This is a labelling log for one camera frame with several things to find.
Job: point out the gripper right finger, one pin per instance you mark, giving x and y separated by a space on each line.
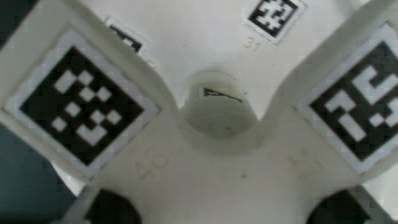
351 208

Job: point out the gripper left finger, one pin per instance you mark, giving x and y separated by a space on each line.
101 208

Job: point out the white round table top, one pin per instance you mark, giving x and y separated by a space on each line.
310 51

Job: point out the white cross-shaped table base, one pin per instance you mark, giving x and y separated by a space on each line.
88 112

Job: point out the white cylindrical table leg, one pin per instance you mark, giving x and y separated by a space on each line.
218 110

